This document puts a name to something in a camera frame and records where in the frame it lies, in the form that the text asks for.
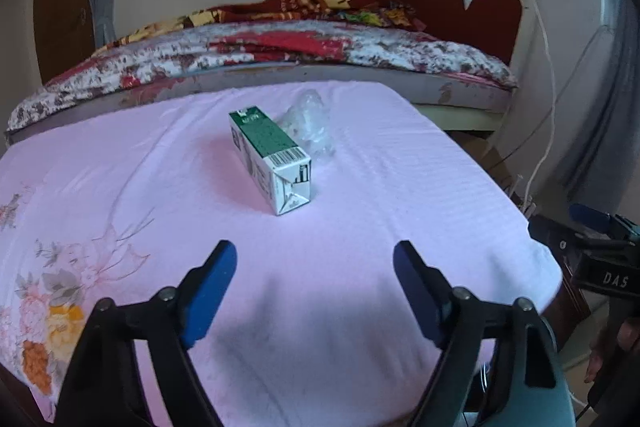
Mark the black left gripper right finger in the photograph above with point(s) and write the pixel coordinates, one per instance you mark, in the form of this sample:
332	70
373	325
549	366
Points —
526	385

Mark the red heart-shaped headboard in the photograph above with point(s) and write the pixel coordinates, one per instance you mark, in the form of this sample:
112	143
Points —
492	26

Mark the red yellow blanket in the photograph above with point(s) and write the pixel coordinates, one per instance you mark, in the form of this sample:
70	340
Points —
376	13

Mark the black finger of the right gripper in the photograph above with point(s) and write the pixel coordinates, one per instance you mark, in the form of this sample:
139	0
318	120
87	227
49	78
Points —
563	239

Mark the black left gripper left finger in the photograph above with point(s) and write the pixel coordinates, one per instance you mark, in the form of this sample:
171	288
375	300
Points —
103	384

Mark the person's right hand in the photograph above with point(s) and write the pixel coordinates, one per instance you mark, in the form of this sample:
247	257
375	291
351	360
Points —
616	333

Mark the cardboard box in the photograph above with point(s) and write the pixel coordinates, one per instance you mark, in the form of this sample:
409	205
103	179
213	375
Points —
486	155

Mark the green white milk carton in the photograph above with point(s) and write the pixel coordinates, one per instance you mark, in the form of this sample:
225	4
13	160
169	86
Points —
279	167

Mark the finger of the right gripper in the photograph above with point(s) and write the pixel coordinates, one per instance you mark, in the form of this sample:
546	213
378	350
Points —
614	226

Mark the clear crumpled plastic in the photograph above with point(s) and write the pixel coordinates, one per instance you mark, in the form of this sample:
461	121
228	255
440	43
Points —
307	123

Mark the bed with floral sheet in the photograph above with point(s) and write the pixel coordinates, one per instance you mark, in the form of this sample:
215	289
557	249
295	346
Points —
216	57

